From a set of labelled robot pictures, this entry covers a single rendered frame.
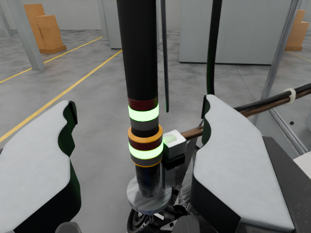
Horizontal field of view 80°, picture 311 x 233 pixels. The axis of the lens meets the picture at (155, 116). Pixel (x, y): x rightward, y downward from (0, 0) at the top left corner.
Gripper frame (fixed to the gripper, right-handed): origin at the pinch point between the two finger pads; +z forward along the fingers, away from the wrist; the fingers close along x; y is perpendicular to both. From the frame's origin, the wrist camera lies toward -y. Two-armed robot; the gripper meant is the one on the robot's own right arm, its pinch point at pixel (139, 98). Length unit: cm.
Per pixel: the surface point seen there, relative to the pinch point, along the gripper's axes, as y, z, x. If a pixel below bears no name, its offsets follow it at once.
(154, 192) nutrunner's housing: 18.8, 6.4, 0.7
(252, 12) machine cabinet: 34, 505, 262
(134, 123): 6.4, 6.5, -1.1
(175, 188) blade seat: 43.0, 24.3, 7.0
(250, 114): 11.6, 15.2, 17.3
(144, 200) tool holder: 19.7, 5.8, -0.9
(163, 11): -4.4, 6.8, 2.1
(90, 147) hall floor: 166, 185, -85
